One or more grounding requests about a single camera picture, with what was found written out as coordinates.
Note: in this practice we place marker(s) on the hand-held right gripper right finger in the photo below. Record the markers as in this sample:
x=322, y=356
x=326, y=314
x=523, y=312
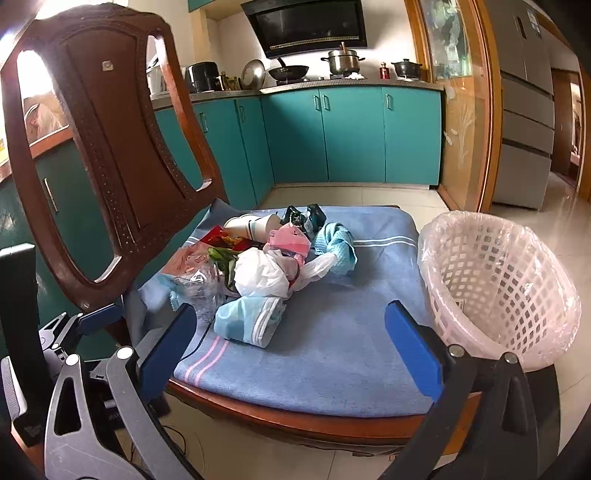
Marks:
x=413, y=350

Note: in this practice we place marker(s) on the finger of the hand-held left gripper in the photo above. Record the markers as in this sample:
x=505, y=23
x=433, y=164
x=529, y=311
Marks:
x=99, y=317
x=55, y=334

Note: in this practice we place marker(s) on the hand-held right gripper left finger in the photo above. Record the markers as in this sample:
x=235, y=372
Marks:
x=168, y=350

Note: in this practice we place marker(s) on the white lattice waste basket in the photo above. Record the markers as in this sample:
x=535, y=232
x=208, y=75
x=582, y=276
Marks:
x=485, y=277

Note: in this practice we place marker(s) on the light blue cloth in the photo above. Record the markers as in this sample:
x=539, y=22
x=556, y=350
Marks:
x=339, y=249

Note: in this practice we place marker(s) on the pink plastic bag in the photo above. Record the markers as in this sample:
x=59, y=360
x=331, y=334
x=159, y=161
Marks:
x=291, y=240

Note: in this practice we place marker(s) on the clear plastic bag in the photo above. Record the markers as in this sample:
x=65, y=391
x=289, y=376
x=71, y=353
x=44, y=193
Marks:
x=198, y=293

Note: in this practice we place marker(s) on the light blue white packet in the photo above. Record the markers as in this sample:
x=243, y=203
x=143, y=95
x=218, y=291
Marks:
x=240, y=321

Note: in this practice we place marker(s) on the blue striped towel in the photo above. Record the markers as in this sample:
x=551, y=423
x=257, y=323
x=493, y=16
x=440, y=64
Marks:
x=323, y=332

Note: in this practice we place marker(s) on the green vegetable scrap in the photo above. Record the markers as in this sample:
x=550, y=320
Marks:
x=226, y=263

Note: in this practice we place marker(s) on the white plastic bag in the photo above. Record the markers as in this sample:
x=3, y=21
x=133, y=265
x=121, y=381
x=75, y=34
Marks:
x=258, y=272

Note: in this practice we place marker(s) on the red snack packet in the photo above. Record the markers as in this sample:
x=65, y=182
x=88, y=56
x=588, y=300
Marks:
x=216, y=237

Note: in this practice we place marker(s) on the white paper cup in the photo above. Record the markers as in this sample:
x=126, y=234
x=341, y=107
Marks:
x=267, y=226
x=238, y=225

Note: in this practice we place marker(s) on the dark green wrapper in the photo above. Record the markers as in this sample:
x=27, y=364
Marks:
x=315, y=216

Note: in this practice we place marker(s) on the carved wooden chair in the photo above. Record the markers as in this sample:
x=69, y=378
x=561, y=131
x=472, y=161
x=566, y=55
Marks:
x=106, y=115

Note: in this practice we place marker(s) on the teal kitchen cabinets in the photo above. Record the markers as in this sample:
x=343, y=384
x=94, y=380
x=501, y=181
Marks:
x=351, y=134

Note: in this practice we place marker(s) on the wooden framed glass door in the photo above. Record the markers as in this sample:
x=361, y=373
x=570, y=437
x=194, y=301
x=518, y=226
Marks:
x=461, y=115

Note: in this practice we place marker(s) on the white dish rack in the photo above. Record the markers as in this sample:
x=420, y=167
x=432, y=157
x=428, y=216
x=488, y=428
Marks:
x=156, y=78

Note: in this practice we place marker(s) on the grey refrigerator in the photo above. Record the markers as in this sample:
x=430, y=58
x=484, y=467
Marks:
x=521, y=115

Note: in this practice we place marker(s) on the black air fryer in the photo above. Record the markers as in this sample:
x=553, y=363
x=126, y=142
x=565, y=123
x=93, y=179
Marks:
x=203, y=76

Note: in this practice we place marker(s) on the dark sauce bottle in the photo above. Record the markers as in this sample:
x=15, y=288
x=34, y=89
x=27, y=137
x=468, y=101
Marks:
x=229, y=82

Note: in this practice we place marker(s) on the red bottle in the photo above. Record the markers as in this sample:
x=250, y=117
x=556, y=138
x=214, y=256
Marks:
x=384, y=71

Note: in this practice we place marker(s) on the black lidded pot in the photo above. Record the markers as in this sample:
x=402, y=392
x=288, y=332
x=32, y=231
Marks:
x=406, y=69

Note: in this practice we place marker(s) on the steel pan lid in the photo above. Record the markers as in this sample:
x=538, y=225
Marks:
x=254, y=74

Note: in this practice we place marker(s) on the steel cooking pot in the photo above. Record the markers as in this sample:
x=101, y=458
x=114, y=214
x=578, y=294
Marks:
x=344, y=62

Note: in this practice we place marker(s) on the black wok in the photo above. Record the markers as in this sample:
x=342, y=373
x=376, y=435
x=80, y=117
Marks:
x=288, y=72

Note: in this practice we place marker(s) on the black range hood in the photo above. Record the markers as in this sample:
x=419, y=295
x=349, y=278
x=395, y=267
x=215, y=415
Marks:
x=304, y=23

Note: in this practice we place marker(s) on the teal wall cabinet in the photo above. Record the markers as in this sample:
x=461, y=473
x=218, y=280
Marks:
x=212, y=4

